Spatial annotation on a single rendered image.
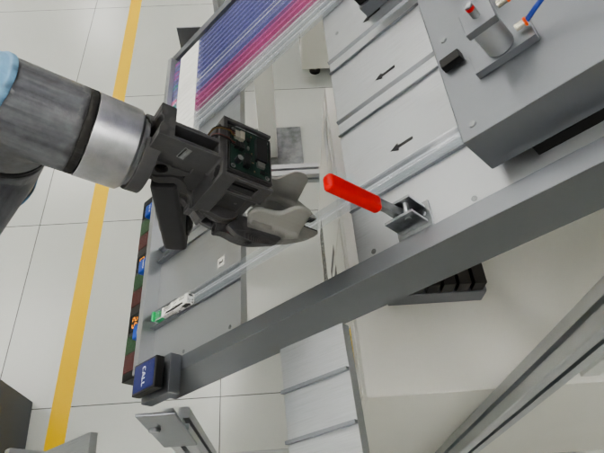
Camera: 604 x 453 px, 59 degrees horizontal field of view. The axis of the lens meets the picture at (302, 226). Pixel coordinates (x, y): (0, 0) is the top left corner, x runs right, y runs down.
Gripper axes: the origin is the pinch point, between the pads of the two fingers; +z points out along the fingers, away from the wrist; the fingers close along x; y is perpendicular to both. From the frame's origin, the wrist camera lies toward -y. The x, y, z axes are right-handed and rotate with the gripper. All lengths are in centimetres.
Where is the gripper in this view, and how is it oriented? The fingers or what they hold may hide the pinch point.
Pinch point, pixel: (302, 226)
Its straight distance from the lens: 59.2
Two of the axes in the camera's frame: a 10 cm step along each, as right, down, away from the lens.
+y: 5.8, -4.9, -6.5
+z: 8.1, 2.9, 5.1
